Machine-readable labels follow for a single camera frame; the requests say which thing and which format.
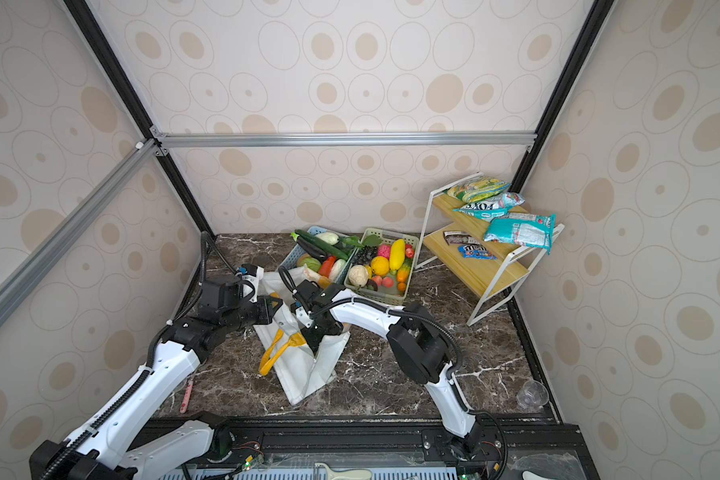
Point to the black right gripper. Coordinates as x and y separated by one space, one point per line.
311 342

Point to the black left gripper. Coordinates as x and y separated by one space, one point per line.
267 311

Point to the white canvas grocery bag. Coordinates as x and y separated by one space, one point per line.
300 370

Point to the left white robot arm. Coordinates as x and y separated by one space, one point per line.
102 447

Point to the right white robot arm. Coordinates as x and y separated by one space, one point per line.
424 351

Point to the white teal snack bag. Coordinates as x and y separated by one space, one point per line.
493 207

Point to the yellow green snack bag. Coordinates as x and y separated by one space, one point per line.
478 189

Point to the red orange pepper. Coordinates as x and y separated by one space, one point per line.
327 266

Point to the white cauliflower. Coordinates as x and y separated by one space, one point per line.
358 276

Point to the white chinese cabbage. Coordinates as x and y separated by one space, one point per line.
336 270

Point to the green cabbage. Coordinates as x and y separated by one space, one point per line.
309 262

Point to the dark purple eggplant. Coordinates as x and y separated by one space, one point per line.
310 249

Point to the dark grape bunch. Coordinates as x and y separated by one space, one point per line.
365 256

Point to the pale green plastic basket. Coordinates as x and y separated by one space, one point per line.
385 289

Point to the long green cucumber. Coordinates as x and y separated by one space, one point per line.
330 249

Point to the yellow orange citrus fruit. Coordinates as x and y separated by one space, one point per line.
380 266

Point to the pale white green squash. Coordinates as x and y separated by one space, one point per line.
328 237

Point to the orange mango fruit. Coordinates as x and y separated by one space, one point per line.
404 271

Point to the pink dragon fruit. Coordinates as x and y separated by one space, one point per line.
384 250

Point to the green leafy vegetable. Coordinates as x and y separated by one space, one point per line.
356 242

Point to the yellow papaya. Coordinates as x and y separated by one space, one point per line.
397 256

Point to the metal spoon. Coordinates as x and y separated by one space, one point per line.
184 406

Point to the wooden two tier shelf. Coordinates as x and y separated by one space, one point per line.
494 271

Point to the dark candy packet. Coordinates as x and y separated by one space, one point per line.
459 238

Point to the blue candy packet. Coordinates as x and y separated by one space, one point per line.
476 252

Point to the clear plastic cup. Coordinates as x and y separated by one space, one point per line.
532 395

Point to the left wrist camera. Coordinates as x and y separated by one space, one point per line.
220 294

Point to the horizontal aluminium frame bar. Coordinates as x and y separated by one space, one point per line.
364 139

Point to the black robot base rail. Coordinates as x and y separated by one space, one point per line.
503 448

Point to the left aluminium frame bar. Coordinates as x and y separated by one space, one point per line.
16 288

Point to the black corner frame post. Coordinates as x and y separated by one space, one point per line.
83 17

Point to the black right corner post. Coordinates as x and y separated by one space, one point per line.
582 46

